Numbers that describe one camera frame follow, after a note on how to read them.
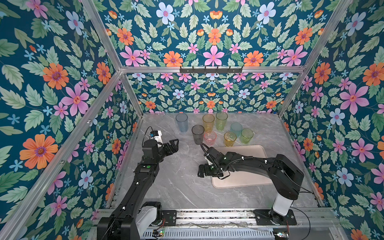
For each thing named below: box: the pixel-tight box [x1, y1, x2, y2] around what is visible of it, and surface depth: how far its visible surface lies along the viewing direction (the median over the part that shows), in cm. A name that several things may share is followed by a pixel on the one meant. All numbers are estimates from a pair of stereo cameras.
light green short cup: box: [240, 128, 254, 144], surface depth 103 cm
